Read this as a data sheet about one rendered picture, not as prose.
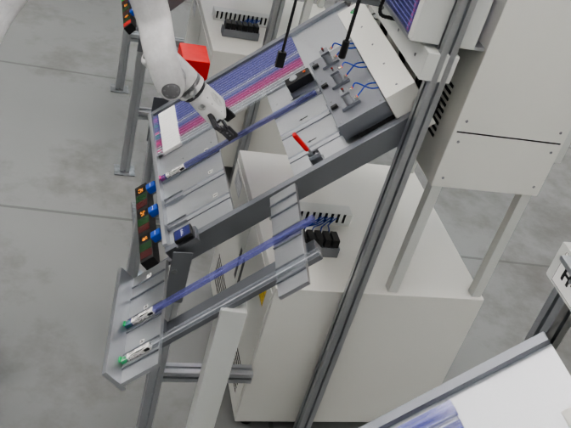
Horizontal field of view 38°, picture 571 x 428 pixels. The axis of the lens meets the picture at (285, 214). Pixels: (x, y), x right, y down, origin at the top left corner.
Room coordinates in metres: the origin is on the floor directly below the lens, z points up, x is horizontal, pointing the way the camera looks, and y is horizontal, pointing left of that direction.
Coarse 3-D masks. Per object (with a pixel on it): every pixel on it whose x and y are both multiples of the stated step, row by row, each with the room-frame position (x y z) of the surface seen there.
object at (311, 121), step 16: (336, 16) 2.42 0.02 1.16; (304, 32) 2.40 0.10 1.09; (320, 32) 2.36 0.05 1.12; (336, 32) 2.33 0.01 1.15; (304, 48) 2.31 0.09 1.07; (320, 48) 2.28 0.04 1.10; (304, 64) 2.24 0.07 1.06; (272, 96) 2.14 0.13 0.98; (288, 96) 2.11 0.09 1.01; (320, 96) 2.05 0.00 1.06; (288, 112) 2.04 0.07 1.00; (304, 112) 2.01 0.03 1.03; (320, 112) 1.98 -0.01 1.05; (288, 128) 1.97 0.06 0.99; (304, 128) 1.94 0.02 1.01; (320, 128) 1.92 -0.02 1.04; (288, 144) 1.90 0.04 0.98; (320, 144) 1.85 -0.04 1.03; (336, 144) 1.83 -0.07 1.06; (304, 160) 1.81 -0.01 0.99
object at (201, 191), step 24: (192, 144) 2.06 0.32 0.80; (216, 144) 2.02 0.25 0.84; (168, 168) 1.99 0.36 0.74; (192, 168) 1.95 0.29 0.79; (216, 168) 1.91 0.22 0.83; (168, 192) 1.88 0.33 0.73; (192, 192) 1.85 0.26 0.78; (216, 192) 1.81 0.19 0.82; (168, 216) 1.79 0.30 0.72; (192, 216) 1.75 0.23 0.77; (216, 216) 1.72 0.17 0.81
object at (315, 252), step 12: (312, 252) 1.31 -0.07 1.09; (288, 264) 1.31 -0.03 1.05; (300, 264) 1.30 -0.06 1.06; (276, 276) 1.29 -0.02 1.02; (252, 288) 1.28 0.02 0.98; (228, 300) 1.28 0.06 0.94; (204, 312) 1.27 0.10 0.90; (216, 312) 1.27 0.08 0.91; (180, 324) 1.26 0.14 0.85; (192, 324) 1.26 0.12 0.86; (168, 336) 1.25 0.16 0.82
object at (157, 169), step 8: (152, 120) 2.24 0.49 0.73; (152, 128) 2.18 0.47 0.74; (152, 136) 2.14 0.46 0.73; (152, 144) 2.10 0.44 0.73; (152, 152) 2.06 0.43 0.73; (160, 160) 2.04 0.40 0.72; (160, 168) 2.00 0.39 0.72; (160, 184) 1.90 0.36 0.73; (160, 192) 1.86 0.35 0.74; (160, 200) 1.83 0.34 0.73; (160, 208) 1.80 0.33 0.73; (160, 216) 1.77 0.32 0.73; (160, 224) 1.73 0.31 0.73; (168, 232) 1.72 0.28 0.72; (168, 240) 1.68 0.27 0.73
